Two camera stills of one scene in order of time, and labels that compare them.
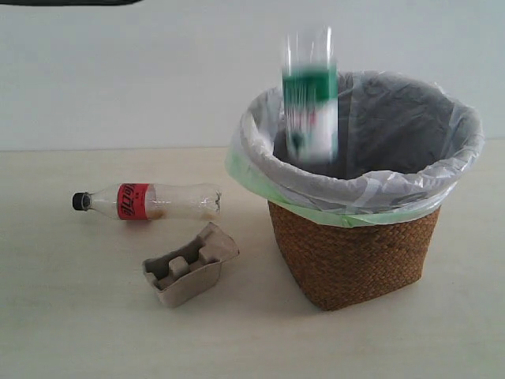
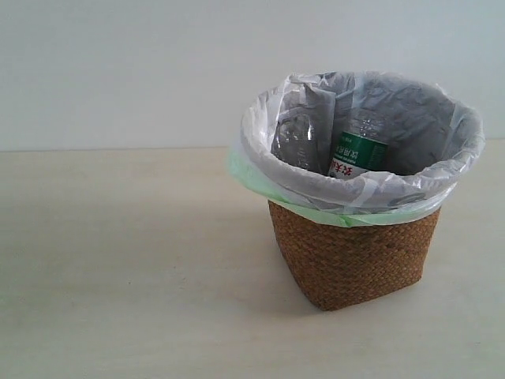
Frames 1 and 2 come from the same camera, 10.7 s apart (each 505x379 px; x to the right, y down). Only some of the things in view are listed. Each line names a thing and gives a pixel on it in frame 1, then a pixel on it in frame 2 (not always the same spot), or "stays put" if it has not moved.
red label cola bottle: x=131 y=202 to x=297 y=136
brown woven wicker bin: x=336 y=267 stays put
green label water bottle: x=310 y=94 to x=360 y=139
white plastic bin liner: x=402 y=144 stays put
